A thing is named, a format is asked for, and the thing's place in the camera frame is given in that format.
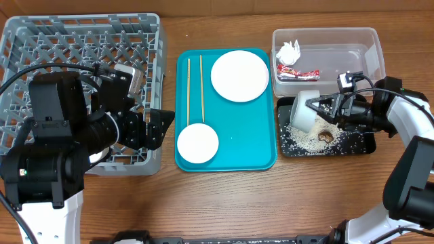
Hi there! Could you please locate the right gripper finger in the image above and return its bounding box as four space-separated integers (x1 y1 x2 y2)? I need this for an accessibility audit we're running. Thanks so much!
316 110 339 125
304 94 341 110

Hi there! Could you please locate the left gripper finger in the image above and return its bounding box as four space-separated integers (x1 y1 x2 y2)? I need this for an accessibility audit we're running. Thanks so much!
145 109 175 150
127 134 146 150

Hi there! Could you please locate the brown food scrap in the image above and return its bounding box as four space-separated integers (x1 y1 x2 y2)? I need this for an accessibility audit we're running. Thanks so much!
318 131 334 144

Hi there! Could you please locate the grey bowl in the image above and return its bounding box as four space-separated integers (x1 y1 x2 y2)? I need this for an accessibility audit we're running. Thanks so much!
290 90 320 133

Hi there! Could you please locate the pile of white rice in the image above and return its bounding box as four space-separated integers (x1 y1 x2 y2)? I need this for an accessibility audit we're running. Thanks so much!
278 104 370 157

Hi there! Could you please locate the red snack wrapper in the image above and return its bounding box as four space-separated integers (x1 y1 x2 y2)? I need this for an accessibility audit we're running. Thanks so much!
277 64 320 81

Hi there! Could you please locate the white tissue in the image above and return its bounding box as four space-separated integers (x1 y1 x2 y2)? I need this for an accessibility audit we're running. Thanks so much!
276 40 301 66

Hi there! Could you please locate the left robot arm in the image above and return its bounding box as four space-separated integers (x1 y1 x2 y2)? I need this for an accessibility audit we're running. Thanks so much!
1 71 175 243

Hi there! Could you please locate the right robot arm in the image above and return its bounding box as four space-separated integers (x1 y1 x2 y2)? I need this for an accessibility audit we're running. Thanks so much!
295 74 433 243

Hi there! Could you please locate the black food waste tray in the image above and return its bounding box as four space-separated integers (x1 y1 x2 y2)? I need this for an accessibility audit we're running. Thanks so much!
276 96 377 158

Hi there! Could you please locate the clear plastic waste bin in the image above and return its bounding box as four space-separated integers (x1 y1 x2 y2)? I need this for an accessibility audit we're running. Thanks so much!
271 27 386 98

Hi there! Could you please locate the pink white small bowl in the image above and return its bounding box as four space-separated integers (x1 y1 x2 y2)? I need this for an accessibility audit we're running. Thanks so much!
177 123 219 164

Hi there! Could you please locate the white cup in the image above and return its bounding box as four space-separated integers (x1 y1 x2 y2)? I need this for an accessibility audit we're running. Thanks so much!
89 147 111 163

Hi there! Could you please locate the left wooden chopstick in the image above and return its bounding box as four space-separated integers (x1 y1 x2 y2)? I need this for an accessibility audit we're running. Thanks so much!
186 58 191 126

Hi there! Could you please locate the wooden chopstick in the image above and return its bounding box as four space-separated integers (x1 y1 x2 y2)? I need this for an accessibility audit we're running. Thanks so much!
186 58 191 126
199 55 205 123

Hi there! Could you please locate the right wooden chopstick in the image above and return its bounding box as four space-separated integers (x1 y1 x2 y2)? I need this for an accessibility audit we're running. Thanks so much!
199 55 205 123

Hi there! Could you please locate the grey plastic dish rack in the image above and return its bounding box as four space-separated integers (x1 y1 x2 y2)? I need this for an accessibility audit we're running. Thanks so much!
1 13 167 176

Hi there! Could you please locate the teal plastic serving tray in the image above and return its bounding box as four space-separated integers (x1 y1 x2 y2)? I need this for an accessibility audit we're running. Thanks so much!
174 49 277 172

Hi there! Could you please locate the white round plate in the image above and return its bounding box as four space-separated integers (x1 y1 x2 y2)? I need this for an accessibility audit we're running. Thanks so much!
211 50 269 102

